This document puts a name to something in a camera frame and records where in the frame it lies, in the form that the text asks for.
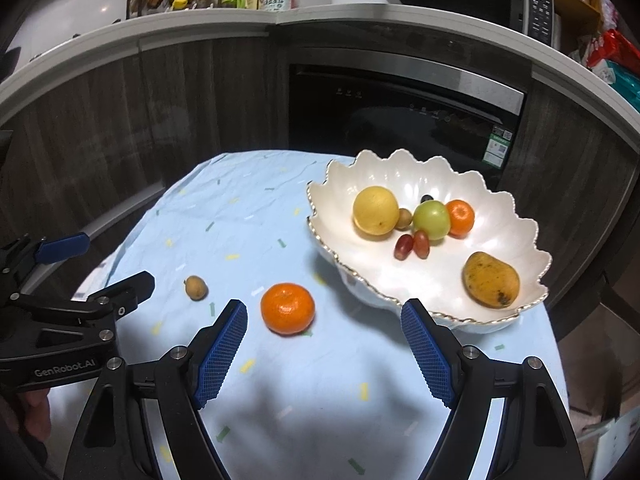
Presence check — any black built-in dishwasher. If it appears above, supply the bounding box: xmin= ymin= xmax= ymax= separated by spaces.
xmin=287 ymin=45 xmax=530 ymax=182

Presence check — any yellow spotted mango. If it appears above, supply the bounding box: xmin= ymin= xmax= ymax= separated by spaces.
xmin=461 ymin=251 xmax=521 ymax=309

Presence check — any teal tissue packet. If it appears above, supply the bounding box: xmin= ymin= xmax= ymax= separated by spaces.
xmin=597 ymin=60 xmax=640 ymax=102

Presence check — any large mandarin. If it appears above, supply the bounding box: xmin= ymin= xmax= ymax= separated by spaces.
xmin=260 ymin=283 xmax=317 ymax=335

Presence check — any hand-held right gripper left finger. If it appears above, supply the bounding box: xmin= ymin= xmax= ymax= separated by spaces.
xmin=62 ymin=299 xmax=249 ymax=480

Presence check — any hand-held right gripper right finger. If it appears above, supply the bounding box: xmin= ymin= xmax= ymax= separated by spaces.
xmin=400 ymin=298 xmax=586 ymax=480

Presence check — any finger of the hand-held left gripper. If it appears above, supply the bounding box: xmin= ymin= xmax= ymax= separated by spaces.
xmin=82 ymin=271 xmax=156 ymax=313
xmin=0 ymin=232 xmax=91 ymax=287

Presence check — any white scalloped bowl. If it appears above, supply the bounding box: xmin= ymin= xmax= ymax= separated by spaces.
xmin=306 ymin=149 xmax=553 ymax=332

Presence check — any yellow lemon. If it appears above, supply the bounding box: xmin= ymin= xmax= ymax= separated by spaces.
xmin=352 ymin=186 xmax=401 ymax=237

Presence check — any green apple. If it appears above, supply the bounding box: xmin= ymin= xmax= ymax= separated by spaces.
xmin=411 ymin=200 xmax=453 ymax=241

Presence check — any light blue patterned tablecloth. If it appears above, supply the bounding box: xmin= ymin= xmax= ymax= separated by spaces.
xmin=70 ymin=149 xmax=568 ymax=480

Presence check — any small mandarin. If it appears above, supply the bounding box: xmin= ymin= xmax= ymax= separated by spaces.
xmin=445 ymin=199 xmax=476 ymax=239

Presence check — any person's left hand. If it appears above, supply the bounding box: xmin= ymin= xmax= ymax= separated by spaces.
xmin=9 ymin=389 xmax=54 ymax=442

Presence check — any red snack packet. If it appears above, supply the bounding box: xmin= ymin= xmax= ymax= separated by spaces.
xmin=587 ymin=30 xmax=640 ymax=69

